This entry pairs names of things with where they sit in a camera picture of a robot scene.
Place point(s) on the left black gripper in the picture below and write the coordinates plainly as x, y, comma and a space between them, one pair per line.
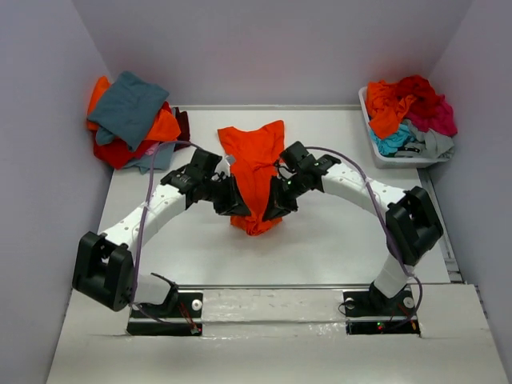
234, 203

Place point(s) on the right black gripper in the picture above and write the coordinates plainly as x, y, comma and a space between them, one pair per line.
278, 206

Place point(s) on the orange t shirt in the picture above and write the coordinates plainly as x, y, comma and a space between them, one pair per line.
164, 129
255, 153

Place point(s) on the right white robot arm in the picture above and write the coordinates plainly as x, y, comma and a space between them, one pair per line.
408, 218

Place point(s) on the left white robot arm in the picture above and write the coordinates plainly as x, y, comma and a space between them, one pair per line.
107, 264

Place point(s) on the grey-blue bottom t shirt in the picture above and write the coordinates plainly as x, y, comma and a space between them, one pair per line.
160, 161

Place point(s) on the pink folded t shirt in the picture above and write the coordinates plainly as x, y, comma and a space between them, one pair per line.
152, 149

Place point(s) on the orange folded t shirt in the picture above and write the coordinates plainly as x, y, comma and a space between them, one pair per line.
164, 129

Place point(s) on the dark maroon t shirt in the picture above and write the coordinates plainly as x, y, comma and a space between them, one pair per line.
184, 126

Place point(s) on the white laundry basket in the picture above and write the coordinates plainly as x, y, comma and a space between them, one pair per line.
383, 162

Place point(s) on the red folded t shirt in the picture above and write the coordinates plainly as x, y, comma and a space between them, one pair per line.
117, 154

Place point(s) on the cyan crumpled t shirt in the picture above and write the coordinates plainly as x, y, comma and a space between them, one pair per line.
390, 145

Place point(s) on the teal folded t shirt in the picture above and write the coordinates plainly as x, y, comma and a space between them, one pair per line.
127, 110

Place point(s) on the grey crumpled t shirt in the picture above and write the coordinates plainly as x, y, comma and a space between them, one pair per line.
430, 144

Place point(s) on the red crumpled t shirt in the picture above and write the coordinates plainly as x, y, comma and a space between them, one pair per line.
426, 98

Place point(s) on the magenta crumpled t shirt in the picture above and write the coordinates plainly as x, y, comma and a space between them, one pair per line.
442, 122

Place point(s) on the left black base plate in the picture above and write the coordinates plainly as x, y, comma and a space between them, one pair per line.
182, 318

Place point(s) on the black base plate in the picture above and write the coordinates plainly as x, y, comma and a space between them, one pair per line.
394, 316
182, 318

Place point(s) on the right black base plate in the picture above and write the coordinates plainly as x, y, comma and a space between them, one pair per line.
394, 316

